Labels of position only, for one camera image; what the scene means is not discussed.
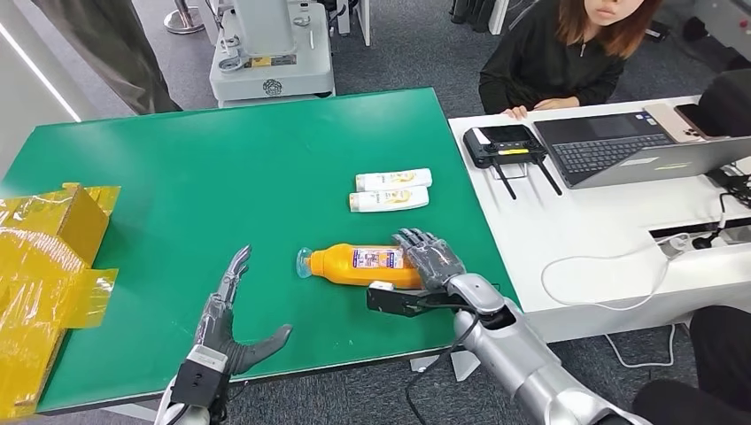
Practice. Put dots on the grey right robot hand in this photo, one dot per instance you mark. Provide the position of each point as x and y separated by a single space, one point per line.
431 258

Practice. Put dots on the standing person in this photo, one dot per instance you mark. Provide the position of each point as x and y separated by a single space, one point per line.
117 53

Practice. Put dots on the white robot base machine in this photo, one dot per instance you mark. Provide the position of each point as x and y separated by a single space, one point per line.
276 64

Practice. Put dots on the white shampoo bottle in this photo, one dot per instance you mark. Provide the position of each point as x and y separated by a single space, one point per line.
387 200
393 179

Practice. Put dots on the black power plug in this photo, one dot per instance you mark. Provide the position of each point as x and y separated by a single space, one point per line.
702 241

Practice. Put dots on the seated person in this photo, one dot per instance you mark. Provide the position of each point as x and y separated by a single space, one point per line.
545 64

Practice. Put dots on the metal stanchion base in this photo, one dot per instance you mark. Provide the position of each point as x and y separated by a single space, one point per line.
183 20

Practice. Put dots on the black rounded object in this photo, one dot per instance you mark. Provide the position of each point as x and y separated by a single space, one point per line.
730 100

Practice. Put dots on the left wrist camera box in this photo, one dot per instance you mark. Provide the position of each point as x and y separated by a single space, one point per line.
196 378

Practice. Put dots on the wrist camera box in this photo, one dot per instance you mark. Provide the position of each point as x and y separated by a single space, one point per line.
393 300
196 378

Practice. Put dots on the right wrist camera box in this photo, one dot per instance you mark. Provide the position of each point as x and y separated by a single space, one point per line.
393 300

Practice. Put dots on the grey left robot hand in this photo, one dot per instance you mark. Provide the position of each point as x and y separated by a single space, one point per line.
217 328

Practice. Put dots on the grey laptop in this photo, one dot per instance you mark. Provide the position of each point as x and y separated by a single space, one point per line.
616 149

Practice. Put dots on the person in black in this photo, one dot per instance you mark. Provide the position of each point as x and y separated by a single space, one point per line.
721 358

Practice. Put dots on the person's hand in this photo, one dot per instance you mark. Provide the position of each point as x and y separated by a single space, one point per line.
516 112

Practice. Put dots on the black remote controller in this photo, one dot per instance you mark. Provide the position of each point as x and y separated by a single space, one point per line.
504 146

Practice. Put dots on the yellow taped cardboard box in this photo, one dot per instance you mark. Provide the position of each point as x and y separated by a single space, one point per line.
41 281

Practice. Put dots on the rose gold phone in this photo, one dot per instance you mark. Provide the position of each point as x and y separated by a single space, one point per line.
669 123

